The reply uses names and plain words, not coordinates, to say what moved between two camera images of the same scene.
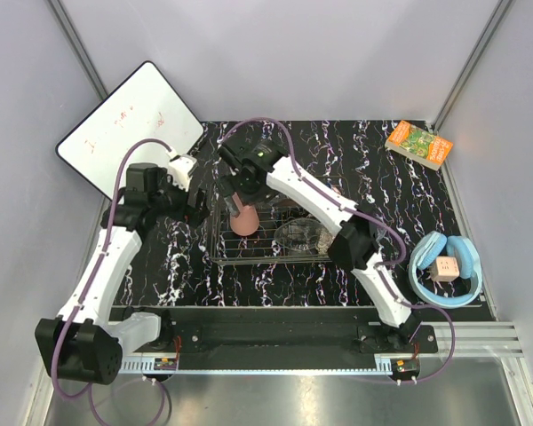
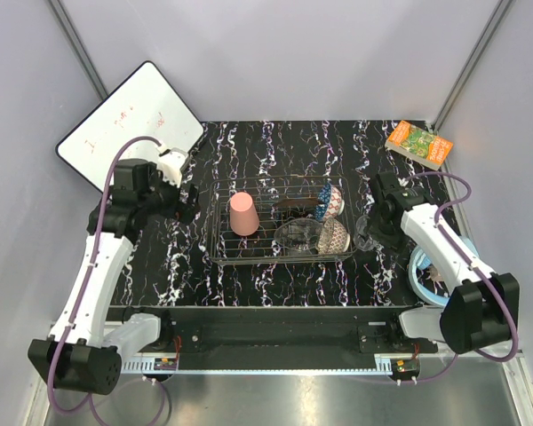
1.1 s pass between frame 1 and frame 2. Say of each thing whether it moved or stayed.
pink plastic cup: stayed
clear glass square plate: stayed
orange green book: stayed
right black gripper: moved
